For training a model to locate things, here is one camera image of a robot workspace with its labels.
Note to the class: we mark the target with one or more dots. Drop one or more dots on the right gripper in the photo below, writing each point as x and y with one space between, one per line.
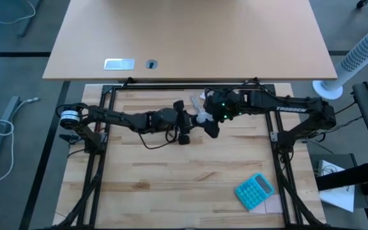
224 105

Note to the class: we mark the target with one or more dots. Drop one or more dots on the pink white power plug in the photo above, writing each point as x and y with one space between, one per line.
196 103

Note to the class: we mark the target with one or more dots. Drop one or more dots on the white paper sheet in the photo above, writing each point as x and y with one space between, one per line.
340 198

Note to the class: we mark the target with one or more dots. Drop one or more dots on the black aluminium table frame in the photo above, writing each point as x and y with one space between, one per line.
158 87

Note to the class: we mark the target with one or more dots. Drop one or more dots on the beige desk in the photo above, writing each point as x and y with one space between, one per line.
187 35

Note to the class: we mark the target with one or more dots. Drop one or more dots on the round desk grommet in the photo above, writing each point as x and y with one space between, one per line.
151 64

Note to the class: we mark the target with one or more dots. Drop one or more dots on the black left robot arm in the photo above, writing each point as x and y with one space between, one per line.
113 115

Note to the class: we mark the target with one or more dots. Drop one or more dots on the black diagonal beam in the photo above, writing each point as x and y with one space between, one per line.
347 175

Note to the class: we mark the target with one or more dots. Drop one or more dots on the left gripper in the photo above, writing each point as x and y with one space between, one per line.
165 120

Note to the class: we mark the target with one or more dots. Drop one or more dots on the teal calculator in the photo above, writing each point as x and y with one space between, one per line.
254 191

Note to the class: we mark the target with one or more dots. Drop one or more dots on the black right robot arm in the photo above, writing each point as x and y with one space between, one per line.
286 103

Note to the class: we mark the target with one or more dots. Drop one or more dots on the pink sticky note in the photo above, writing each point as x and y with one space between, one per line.
275 204
258 208

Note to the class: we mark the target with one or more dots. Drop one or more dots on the white tower fan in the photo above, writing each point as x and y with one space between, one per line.
359 54

